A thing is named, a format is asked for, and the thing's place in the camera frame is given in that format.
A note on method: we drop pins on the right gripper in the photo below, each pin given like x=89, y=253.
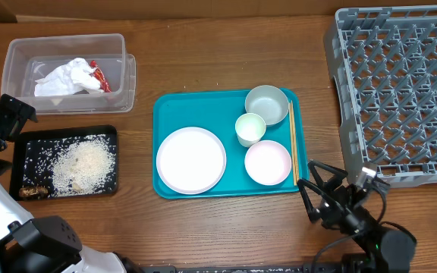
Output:
x=325, y=203

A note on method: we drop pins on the white tissue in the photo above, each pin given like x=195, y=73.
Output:
x=68, y=79

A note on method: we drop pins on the red snack wrapper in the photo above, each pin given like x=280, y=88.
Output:
x=99, y=75

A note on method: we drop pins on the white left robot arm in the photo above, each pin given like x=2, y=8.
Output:
x=48, y=244

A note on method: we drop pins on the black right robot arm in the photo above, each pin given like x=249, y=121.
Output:
x=387, y=246

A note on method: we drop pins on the black food waste tray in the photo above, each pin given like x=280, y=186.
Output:
x=34, y=152

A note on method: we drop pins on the grey dishwasher rack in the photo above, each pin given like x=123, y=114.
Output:
x=383, y=62

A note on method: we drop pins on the wooden chopstick outer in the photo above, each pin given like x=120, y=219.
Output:
x=297, y=155

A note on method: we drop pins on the brown food scrap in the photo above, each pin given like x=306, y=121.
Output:
x=33, y=192

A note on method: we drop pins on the spilled rice pile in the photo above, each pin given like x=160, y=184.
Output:
x=86, y=166

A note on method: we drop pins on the pale green cup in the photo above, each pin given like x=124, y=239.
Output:
x=249, y=128

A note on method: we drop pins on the clear plastic bin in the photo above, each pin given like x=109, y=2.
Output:
x=31, y=59

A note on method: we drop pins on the grey-green bowl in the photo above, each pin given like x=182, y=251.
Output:
x=269, y=102

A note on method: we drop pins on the large white plate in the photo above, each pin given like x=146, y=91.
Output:
x=191, y=160

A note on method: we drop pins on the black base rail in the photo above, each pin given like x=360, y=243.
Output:
x=237, y=269

